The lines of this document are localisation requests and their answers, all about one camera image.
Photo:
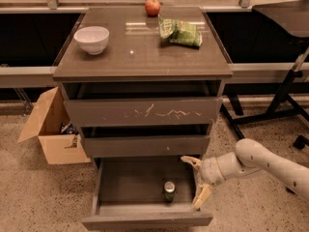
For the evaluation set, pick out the black office chair base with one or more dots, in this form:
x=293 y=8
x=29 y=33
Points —
x=301 y=142

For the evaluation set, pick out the green chip bag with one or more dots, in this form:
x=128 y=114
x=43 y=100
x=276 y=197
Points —
x=179 y=32

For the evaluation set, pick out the open cardboard box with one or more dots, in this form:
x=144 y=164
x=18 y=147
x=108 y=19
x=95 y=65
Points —
x=45 y=121

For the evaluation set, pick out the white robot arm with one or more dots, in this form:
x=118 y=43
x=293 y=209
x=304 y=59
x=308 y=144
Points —
x=247 y=160

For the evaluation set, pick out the middle grey drawer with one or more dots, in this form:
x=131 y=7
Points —
x=141 y=141

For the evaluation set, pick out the red apple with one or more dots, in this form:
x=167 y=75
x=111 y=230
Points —
x=152 y=7

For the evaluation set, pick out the white ceramic bowl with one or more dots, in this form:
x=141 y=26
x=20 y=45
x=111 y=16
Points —
x=92 y=39

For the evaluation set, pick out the top grey drawer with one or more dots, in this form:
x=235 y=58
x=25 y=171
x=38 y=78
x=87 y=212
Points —
x=143 y=112

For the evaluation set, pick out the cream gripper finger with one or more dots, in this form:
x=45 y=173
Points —
x=194 y=162
x=202 y=194

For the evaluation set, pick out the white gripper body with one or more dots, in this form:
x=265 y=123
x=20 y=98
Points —
x=209 y=170

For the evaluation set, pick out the dark grey drawer cabinet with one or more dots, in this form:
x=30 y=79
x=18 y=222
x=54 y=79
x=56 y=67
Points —
x=139 y=64

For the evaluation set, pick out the green drink can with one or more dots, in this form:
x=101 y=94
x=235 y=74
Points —
x=169 y=190

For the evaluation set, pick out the grey metal window rail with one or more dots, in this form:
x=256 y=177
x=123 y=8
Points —
x=36 y=77

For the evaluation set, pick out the bottom grey open drawer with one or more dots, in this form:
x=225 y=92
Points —
x=129 y=194

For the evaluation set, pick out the dark items inside box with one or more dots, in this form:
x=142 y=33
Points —
x=68 y=129

